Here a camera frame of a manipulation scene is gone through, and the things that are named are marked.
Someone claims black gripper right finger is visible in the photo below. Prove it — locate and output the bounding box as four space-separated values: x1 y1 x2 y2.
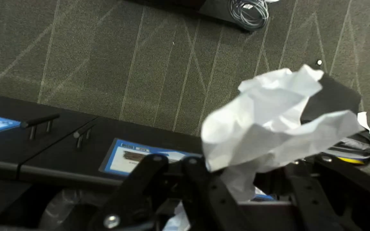
285 162 370 231

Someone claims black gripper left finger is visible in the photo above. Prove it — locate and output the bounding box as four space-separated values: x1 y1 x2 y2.
87 154 168 231

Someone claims white paper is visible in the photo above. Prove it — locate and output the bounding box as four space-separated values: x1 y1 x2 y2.
200 64 362 201

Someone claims black bin liner bag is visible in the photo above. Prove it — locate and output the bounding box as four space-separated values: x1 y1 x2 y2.
39 189 108 231

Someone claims left bin door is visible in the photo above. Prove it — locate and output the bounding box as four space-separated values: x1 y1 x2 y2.
19 118 202 187

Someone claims bin door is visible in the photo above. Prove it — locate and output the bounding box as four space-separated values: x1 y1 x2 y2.
0 96 94 169
19 118 202 187

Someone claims right bin door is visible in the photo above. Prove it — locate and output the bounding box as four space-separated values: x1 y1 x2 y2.
0 96 94 169

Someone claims coiled grey cable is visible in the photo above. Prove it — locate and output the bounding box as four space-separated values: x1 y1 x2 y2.
227 0 271 32

